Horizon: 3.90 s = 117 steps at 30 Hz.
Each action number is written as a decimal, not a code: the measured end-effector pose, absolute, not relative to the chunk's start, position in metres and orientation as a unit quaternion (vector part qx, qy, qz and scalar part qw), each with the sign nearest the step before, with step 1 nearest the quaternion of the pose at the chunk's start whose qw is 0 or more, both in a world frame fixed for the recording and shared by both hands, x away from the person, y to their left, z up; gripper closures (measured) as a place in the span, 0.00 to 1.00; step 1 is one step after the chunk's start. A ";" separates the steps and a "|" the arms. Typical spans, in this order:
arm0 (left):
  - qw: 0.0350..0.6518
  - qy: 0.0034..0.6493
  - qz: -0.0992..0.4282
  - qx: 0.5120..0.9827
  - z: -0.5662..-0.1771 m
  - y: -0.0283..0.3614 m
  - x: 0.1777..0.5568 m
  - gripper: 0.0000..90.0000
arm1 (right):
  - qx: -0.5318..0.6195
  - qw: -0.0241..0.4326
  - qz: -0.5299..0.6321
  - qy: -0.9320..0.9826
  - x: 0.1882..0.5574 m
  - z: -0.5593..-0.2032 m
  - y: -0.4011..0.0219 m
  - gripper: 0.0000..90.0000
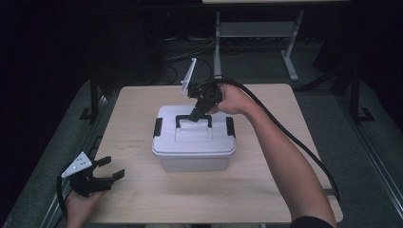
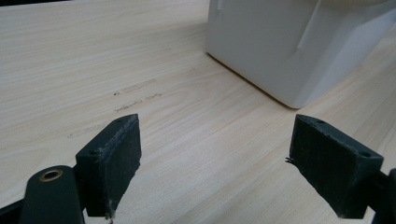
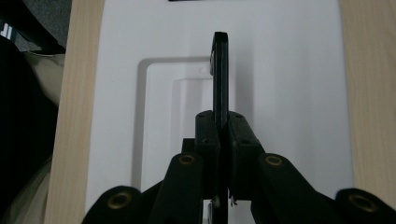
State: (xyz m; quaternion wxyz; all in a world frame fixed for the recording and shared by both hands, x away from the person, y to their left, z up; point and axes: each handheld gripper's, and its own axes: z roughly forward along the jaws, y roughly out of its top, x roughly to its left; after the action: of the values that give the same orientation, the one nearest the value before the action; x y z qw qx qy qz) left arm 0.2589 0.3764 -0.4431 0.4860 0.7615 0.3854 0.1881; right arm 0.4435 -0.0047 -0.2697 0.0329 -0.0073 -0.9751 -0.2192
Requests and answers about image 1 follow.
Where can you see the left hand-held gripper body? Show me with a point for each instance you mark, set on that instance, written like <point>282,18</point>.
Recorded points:
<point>85,182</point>

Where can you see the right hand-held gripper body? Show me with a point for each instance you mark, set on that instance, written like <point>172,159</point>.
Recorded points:
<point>207,93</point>

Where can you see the white plastic storage box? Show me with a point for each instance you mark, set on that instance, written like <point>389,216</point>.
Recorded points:
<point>193,163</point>

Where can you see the person's left hand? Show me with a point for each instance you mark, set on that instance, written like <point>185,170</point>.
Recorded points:
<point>80,209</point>

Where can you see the person's right hand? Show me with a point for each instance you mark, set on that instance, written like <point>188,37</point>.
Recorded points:
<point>234,99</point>

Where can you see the black metal stand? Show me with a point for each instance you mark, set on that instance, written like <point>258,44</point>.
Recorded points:
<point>356,95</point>
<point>94,95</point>

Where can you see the white metal-framed table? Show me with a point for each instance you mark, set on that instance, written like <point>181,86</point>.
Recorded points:
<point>256,30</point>

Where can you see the grey tape strip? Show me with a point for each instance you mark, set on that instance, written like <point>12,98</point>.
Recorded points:
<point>326,192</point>

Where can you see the person's black sleeve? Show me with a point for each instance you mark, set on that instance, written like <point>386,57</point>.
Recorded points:
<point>312,222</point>

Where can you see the metal floor rail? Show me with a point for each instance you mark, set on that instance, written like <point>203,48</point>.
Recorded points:
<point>370,152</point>
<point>79,139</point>

